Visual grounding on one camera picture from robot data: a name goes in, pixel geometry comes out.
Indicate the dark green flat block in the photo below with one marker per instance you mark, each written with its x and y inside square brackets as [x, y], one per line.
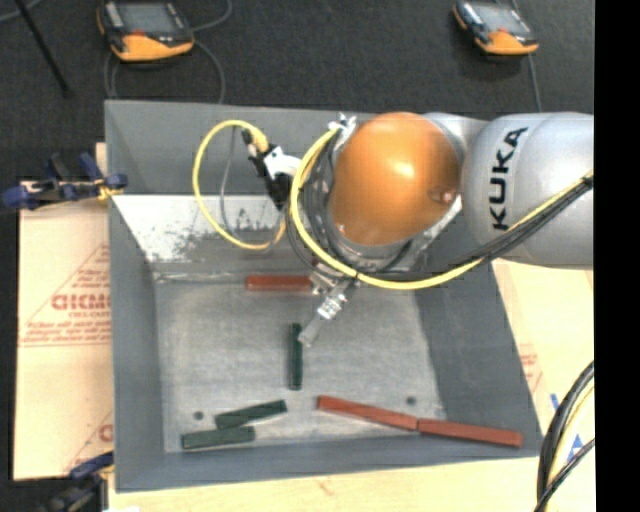
[295, 357]
[218, 437]
[251, 414]

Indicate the black cylinder on white bracket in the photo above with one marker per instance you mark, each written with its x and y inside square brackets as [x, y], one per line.
[278, 165]

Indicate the red-brown flat block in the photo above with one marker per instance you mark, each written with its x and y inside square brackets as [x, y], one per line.
[277, 283]
[470, 433]
[367, 412]

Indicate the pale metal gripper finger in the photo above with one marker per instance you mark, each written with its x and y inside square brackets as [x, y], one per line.
[327, 309]

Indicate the grey metal bin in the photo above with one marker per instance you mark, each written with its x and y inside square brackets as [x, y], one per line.
[235, 340]

